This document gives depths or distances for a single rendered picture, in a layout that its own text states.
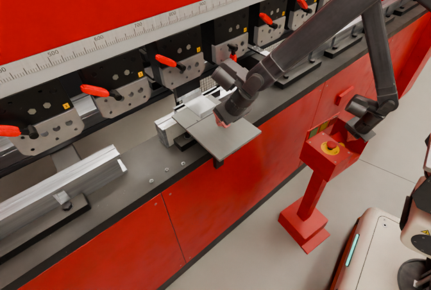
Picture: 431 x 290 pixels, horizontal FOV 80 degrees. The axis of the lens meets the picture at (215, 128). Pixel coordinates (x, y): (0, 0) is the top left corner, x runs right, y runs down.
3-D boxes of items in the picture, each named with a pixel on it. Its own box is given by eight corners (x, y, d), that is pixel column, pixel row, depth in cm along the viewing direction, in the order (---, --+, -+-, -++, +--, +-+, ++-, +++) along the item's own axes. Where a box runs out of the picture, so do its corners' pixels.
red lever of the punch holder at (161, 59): (161, 56, 66) (187, 67, 74) (152, 50, 69) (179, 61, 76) (158, 62, 67) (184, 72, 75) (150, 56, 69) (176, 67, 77)
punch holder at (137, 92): (105, 121, 71) (81, 70, 59) (93, 106, 76) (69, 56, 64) (152, 99, 77) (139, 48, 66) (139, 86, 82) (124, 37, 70)
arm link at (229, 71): (265, 82, 58) (277, 69, 64) (227, 48, 58) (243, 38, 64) (236, 113, 66) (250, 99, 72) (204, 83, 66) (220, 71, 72)
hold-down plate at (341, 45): (331, 59, 136) (333, 54, 134) (322, 55, 139) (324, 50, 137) (361, 40, 149) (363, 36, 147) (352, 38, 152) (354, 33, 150)
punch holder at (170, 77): (167, 92, 79) (156, 42, 68) (152, 80, 84) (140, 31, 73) (204, 73, 86) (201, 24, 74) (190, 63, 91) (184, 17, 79)
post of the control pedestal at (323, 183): (303, 222, 151) (328, 167, 113) (295, 213, 155) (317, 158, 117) (310, 216, 153) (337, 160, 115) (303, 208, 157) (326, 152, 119)
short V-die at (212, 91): (178, 118, 94) (177, 111, 92) (174, 113, 95) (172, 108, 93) (220, 95, 102) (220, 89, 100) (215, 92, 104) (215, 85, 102)
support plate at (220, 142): (219, 162, 76) (219, 160, 75) (171, 117, 91) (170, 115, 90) (261, 133, 84) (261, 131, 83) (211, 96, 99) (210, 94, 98)
